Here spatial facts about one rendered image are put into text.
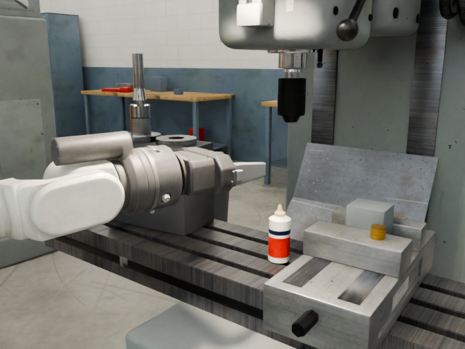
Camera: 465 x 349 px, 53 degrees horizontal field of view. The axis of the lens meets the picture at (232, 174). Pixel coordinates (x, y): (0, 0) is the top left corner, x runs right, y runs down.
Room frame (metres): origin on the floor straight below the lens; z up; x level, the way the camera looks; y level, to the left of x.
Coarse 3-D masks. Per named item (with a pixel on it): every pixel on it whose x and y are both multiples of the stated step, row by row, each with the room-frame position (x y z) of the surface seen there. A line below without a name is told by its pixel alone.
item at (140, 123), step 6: (132, 114) 1.04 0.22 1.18; (138, 114) 1.04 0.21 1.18; (144, 114) 1.04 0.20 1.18; (150, 114) 1.06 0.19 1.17; (132, 120) 1.04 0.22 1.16; (138, 120) 1.04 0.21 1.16; (144, 120) 1.04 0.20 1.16; (150, 120) 1.06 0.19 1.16; (132, 126) 1.05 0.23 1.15; (138, 126) 1.04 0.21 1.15; (144, 126) 1.04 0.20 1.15; (150, 126) 1.06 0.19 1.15; (132, 132) 1.05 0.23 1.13; (138, 132) 1.04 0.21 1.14; (144, 132) 1.04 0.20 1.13; (150, 132) 1.06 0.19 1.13
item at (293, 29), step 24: (288, 0) 0.70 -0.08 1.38; (312, 0) 0.68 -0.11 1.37; (336, 0) 0.69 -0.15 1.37; (288, 24) 0.70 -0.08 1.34; (312, 24) 0.68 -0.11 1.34; (336, 24) 0.70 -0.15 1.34; (360, 24) 0.76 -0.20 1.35; (240, 48) 0.78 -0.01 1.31; (264, 48) 0.76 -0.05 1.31; (288, 48) 0.75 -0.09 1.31; (312, 48) 0.75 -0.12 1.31; (336, 48) 0.76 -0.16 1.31
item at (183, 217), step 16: (144, 144) 1.00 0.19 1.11; (160, 144) 0.98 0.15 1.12; (176, 144) 0.97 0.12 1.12; (192, 144) 0.99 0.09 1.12; (208, 144) 1.02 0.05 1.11; (160, 208) 0.96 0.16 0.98; (176, 208) 0.94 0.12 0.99; (192, 208) 0.96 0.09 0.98; (208, 208) 1.01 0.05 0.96; (144, 224) 0.99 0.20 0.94; (160, 224) 0.96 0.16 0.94; (176, 224) 0.94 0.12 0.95; (192, 224) 0.96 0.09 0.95
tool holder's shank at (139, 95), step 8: (136, 56) 1.05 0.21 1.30; (136, 64) 1.05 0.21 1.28; (136, 72) 1.05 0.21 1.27; (136, 80) 1.05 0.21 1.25; (144, 80) 1.06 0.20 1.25; (136, 88) 1.05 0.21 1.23; (144, 88) 1.06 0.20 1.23; (136, 96) 1.05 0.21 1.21; (144, 96) 1.05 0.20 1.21; (136, 104) 1.05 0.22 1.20; (144, 104) 1.06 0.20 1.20
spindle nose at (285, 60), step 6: (282, 54) 0.78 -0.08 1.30; (288, 54) 0.78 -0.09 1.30; (294, 54) 0.77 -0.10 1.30; (300, 54) 0.78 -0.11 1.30; (306, 54) 0.78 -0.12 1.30; (282, 60) 0.78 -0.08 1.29; (288, 60) 0.78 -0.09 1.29; (294, 60) 0.77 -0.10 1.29; (300, 60) 0.78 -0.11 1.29; (306, 60) 0.79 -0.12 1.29; (282, 66) 0.78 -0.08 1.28; (288, 66) 0.78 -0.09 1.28; (294, 66) 0.77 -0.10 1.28; (300, 66) 0.78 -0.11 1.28; (306, 66) 0.79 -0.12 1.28
